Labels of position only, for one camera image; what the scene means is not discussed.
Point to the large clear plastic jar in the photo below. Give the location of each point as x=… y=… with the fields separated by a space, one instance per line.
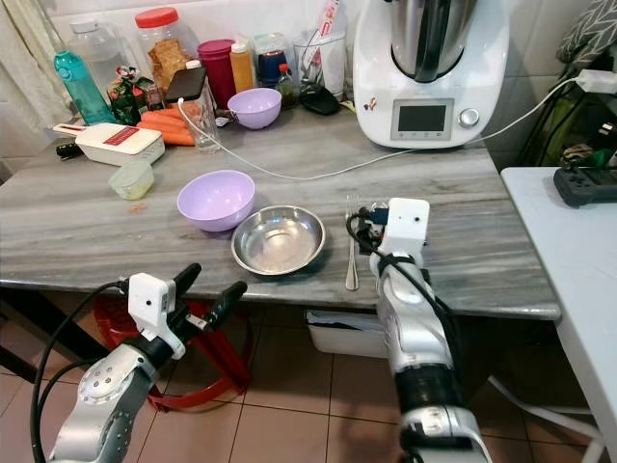
x=96 y=43

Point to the magenta plastic canister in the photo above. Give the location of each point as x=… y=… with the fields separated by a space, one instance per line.
x=216 y=68

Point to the clear drinking glass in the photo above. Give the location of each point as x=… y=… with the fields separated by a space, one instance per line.
x=204 y=130

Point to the white vegetable slicer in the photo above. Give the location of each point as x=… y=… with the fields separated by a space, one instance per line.
x=120 y=145

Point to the green bag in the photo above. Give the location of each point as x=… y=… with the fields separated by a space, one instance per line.
x=554 y=125

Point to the dark wooden table leg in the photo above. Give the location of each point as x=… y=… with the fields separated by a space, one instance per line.
x=27 y=311

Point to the black smartphone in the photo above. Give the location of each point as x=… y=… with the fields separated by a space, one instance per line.
x=185 y=85

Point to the small purple plastic bowl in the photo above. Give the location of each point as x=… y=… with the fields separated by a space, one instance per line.
x=254 y=106

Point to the yellow sauce bottle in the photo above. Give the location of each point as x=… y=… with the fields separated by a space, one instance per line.
x=242 y=68

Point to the small bottle with red cap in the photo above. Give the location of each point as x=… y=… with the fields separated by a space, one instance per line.
x=287 y=92

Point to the black power strip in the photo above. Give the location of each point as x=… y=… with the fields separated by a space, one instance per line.
x=588 y=183

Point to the orange carrot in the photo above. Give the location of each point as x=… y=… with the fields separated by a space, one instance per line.
x=164 y=117
x=166 y=135

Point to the grey patterned cushion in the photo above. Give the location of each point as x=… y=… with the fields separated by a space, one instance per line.
x=588 y=34

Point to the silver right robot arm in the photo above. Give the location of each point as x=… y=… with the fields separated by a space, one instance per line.
x=419 y=338

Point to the red plastic stool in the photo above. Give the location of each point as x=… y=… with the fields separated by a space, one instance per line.
x=108 y=318

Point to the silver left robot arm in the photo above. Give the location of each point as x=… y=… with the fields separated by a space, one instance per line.
x=101 y=397

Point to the green food packet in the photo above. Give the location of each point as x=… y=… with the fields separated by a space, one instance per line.
x=127 y=101

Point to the silver metal fork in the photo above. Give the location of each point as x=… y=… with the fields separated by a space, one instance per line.
x=351 y=260

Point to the black pouch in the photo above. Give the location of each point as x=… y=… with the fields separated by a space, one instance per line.
x=318 y=99

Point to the stainless steel plate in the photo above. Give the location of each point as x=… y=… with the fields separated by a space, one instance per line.
x=278 y=241

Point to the clear utensil holder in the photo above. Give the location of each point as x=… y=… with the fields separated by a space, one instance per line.
x=333 y=58

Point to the white side table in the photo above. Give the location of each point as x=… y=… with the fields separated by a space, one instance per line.
x=569 y=251

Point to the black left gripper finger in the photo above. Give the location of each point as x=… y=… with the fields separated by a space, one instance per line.
x=187 y=277
x=227 y=301

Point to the small clear plastic container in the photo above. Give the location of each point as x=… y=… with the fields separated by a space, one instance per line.
x=132 y=180

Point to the clear jar with blue contents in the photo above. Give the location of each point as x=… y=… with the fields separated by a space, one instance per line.
x=272 y=66

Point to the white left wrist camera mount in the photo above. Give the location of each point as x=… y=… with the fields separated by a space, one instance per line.
x=149 y=303

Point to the teal plastic bottle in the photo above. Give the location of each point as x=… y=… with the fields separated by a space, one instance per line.
x=82 y=92

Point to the beige curtain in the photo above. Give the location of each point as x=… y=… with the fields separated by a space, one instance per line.
x=24 y=58

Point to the large purple plastic bowl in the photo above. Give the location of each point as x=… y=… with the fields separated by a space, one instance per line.
x=214 y=198

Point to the white plastic tub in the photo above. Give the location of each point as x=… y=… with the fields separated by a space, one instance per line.
x=347 y=338

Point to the white kitchen cooking machine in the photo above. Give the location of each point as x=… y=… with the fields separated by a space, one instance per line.
x=386 y=77

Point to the clear jar with red lid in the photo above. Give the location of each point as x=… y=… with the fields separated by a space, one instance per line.
x=159 y=19

